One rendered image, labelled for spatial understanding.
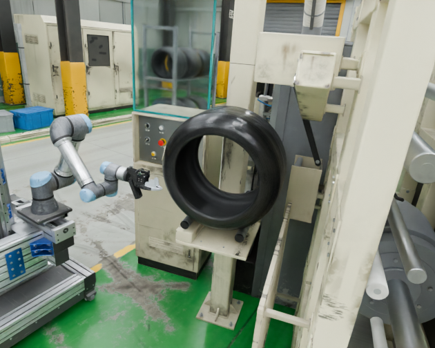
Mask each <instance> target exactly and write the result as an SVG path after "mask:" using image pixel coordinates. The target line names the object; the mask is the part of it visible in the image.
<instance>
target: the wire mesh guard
mask: <svg viewBox="0 0 435 348"><path fill-rule="evenodd" d="M291 205H292V202H289V203H288V205H287V209H286V213H285V215H284V219H283V223H282V227H281V229H280V234H279V236H278V241H277V244H276V246H275V251H274V254H273V257H272V261H271V265H270V267H269V272H268V275H267V279H266V282H265V284H264V288H263V292H262V296H261V299H260V303H259V306H258V311H257V317H256V322H255V331H254V335H253V344H252V348H264V345H265V341H266V338H267V332H268V329H269V323H270V320H271V318H270V317H268V316H264V318H263V314H264V308H265V305H266V306H267V308H268V309H273V306H274V302H275V298H276V292H277V288H278V280H279V277H280V270H281V265H282V258H283V253H284V246H285V242H286V238H287V231H288V226H289V218H288V217H289V213H290V210H291Z"/></svg>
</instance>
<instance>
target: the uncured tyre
mask: <svg viewBox="0 0 435 348"><path fill-rule="evenodd" d="M205 135H217V136H221V137H225V138H228V139H230V140H232V141H234V142H236V143H237V144H239V145H240V146H241V147H242V148H243V149H244V150H245V151H246V152H247V153H248V154H249V155H250V157H251V159H252V160H253V162H254V164H255V167H256V169H257V172H258V179H259V186H258V187H257V188H255V189H254V190H252V191H249V192H247V193H228V192H226V191H223V190H220V189H219V188H217V187H216V186H214V185H213V184H212V183H210V182H209V181H208V180H207V178H206V177H205V175H204V174H203V172H202V169H201V168H200V163H199V159H198V150H199V146H200V142H201V140H202V138H203V137H204V136H205ZM162 171H163V176H164V182H165V185H166V187H167V190H168V192H169V194H170V196H171V197H172V199H173V201H174V202H175V203H176V205H177V206H178V207H179V208H180V209H181V210H182V211H183V212H184V213H185V214H186V215H187V216H189V217H190V218H191V219H192V220H194V221H196V222H198V223H200V224H202V225H204V226H207V227H209V228H212V229H218V230H227V231H229V230H237V229H243V228H245V227H248V226H251V225H252V224H254V223H256V222H257V221H259V220H261V219H262V218H263V217H264V216H265V215H266V214H267V213H268V212H269V211H270V210H271V209H272V208H273V206H274V205H275V203H276V201H277V199H278V197H279V194H280V192H281V189H282V185H283V184H284V180H285V177H286V173H287V156H286V153H285V149H284V146H283V143H282V141H281V139H280V137H279V135H278V134H277V133H276V131H275V129H274V128H273V127H272V126H271V125H270V123H269V122H267V121H266V120H265V119H264V118H262V117H261V116H259V115H258V114H256V113H254V112H252V111H250V110H247V109H245V108H241V107H237V106H218V107H214V108H210V109H208V110H205V111H203V112H201V113H199V114H197V115H194V116H192V117H190V118H188V119H187V120H186V121H184V122H183V123H181V124H180V125H179V126H178V127H177V128H176V129H175V131H174V132H173V134H172V135H171V137H170V139H169V140H168V142H167V145H166V148H165V151H164V156H163V160H162Z"/></svg>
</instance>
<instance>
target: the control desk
mask: <svg viewBox="0 0 435 348"><path fill-rule="evenodd" d="M186 120H187V119H185V118H180V117H171V116H166V115H158V114H152V113H143V112H139V111H133V112H132V129H133V161H134V163H133V168H135V169H137V170H138V169H140V168H144V169H146V170H149V171H150V177H149V179H148V180H154V178H155V177H157V178H158V180H159V185H160V186H161V187H162V190H161V191H147V190H143V189H140V190H141V192H142V195H143V196H142V197H141V198H139V199H135V197H134V203H135V255H136V256H138V264H142V265H145V266H148V267H152V268H155V269H159V270H162V271H166V272H169V273H173V274H176V275H179V276H183V277H186V278H190V279H193V280H197V278H198V276H199V275H200V273H201V272H202V270H203V268H204V266H205V265H206V263H207V262H208V260H209V258H210V257H211V255H212V252H210V251H205V250H202V249H197V248H194V247H191V246H186V245H183V244H178V243H176V242H175V240H176V229H177V228H178V227H179V226H180V223H181V221H182V220H183V219H184V218H185V217H186V214H185V213H184V212H183V211H182V210H181V209H180V208H179V207H178V206H177V205H176V203H175V202H174V201H173V199H172V197H171V196H170V194H169V192H168V190H167V187H166V185H165V182H164V176H163V171H162V156H163V153H164V149H165V146H166V145H167V142H168V140H169V139H170V137H171V135H172V134H173V132H174V131H175V129H176V128H177V127H178V126H179V125H180V124H181V123H183V122H184V121H186ZM222 142H223V137H221V136H217V135H205V136H204V137H203V138H202V140H201V142H200V146H199V150H198V159H199V163H200V168H201V169H202V172H203V174H204V175H205V177H206V178H207V180H208V181H209V182H210V183H212V184H213V185H214V186H216V187H217V188H219V184H220V168H221V159H222Z"/></svg>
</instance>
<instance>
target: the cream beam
mask: <svg viewBox="0 0 435 348"><path fill-rule="evenodd" d="M344 44H345V37H330V36H318V35H298V34H287V33H276V32H259V38H258V47H257V53H256V60H255V72H254V82H262V83H268V84H280V85H287V86H293V87H294V85H293V78H294V73H296V71H297V67H298V59H299V56H300V51H301V50H310V51H320V52H334V53H336V54H337V57H336V63H335V67H334V71H333V73H335V77H337V76H338V72H339V68H340V62H341V58H342V52H343V48H344Z"/></svg>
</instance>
